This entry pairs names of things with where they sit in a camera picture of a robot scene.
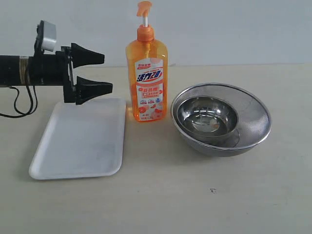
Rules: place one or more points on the white rectangular plastic tray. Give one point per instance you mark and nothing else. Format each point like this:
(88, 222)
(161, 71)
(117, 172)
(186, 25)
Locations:
(81, 141)

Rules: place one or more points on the small stainless steel bowl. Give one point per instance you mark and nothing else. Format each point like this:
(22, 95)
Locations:
(207, 119)

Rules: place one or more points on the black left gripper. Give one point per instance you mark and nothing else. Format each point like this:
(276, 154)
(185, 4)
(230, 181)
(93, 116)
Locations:
(56, 70)

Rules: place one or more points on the steel mesh colander basket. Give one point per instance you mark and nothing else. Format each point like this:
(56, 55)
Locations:
(254, 123)

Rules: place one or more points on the orange dish soap pump bottle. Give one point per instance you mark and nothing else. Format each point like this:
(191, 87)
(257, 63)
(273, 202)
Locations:
(147, 60)

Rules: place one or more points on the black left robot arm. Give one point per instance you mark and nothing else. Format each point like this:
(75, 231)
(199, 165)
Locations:
(14, 71)

